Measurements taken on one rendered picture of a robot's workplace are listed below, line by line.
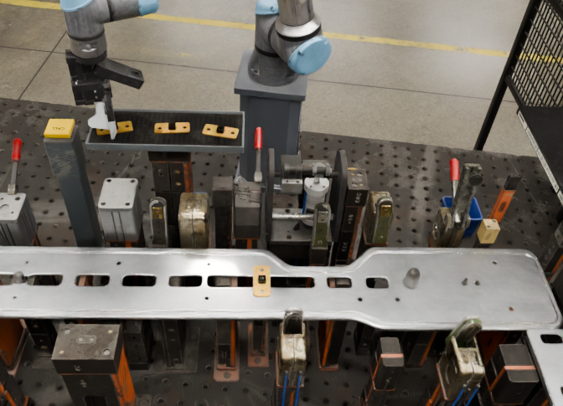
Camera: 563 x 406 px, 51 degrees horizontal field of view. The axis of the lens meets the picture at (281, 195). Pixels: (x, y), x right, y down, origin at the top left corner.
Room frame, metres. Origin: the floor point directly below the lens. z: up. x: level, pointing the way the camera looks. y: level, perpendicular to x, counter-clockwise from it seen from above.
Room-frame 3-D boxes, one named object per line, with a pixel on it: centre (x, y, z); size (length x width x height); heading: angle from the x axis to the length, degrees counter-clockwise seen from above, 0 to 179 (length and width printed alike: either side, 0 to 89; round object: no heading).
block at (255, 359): (0.81, 0.03, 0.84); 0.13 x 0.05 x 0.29; 5
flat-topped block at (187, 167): (1.11, 0.29, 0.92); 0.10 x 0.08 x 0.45; 95
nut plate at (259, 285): (0.80, 0.03, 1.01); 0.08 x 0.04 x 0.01; 5
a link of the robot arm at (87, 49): (1.09, 0.43, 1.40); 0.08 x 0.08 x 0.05
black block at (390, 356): (0.65, -0.26, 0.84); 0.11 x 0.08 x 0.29; 5
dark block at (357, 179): (1.03, -0.18, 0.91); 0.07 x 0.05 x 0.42; 5
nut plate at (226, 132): (1.12, 0.16, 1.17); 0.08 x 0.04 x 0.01; 84
